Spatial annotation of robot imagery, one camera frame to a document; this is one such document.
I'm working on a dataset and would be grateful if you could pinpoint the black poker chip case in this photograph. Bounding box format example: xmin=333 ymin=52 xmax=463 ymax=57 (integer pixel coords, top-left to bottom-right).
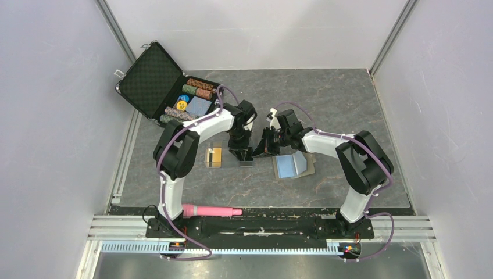
xmin=115 ymin=40 xmax=220 ymax=126

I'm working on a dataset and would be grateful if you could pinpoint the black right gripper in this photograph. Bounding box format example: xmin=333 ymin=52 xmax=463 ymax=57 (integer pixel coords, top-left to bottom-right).
xmin=252 ymin=127 xmax=290 ymax=158

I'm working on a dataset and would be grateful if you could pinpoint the beige card holder wallet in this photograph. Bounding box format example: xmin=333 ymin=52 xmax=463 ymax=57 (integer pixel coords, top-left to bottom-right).
xmin=273 ymin=151 xmax=316 ymax=180

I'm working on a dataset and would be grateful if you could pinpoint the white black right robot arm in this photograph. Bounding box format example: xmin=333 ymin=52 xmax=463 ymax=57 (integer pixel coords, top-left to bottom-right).
xmin=252 ymin=108 xmax=394 ymax=237

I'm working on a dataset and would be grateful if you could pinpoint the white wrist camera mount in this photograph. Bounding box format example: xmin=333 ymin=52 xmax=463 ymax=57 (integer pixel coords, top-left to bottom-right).
xmin=266 ymin=108 xmax=281 ymax=131
xmin=243 ymin=116 xmax=255 ymax=131

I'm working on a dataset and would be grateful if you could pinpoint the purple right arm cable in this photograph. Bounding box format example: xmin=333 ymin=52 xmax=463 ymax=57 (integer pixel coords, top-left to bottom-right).
xmin=274 ymin=102 xmax=395 ymax=262

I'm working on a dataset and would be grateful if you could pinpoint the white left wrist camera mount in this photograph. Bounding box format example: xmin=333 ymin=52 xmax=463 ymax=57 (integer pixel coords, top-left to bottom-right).
xmin=243 ymin=116 xmax=255 ymax=131

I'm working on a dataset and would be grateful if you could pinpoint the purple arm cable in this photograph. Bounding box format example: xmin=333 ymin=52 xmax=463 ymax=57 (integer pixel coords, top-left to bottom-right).
xmin=156 ymin=85 xmax=240 ymax=262
xmin=274 ymin=102 xmax=395 ymax=262

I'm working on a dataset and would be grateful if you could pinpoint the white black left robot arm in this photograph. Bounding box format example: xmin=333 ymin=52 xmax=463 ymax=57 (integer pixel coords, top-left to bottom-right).
xmin=153 ymin=100 xmax=257 ymax=237

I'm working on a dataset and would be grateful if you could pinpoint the pink cylindrical marker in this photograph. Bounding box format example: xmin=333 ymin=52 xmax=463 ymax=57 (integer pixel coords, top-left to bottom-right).
xmin=183 ymin=204 xmax=242 ymax=217

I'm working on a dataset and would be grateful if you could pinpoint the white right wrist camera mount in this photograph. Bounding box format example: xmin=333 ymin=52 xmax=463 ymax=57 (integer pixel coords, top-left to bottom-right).
xmin=266 ymin=108 xmax=281 ymax=131

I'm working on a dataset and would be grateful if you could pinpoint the gold credit card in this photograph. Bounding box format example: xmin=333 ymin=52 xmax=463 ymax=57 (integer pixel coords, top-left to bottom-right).
xmin=206 ymin=147 xmax=223 ymax=168

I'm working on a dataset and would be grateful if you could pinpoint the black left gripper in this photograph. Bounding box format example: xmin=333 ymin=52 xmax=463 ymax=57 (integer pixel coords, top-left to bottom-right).
xmin=228 ymin=127 xmax=253 ymax=160

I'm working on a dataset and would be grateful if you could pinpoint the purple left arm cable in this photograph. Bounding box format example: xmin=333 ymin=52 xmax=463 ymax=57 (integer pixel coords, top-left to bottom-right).
xmin=156 ymin=85 xmax=240 ymax=262

